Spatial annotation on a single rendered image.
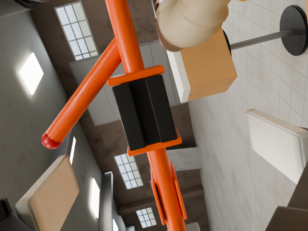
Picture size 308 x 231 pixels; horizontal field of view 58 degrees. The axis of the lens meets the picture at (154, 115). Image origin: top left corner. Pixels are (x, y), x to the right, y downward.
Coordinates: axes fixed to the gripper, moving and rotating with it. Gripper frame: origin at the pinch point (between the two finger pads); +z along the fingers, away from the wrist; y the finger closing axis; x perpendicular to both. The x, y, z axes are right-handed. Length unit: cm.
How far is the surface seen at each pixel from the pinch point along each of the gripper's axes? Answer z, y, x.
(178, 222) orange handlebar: 11.0, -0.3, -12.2
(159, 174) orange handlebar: 11.0, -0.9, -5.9
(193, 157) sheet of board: 996, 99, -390
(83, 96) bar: 13.0, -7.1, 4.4
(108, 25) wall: 851, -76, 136
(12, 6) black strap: 12.9, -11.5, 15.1
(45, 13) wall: 822, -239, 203
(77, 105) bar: 12.9, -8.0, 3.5
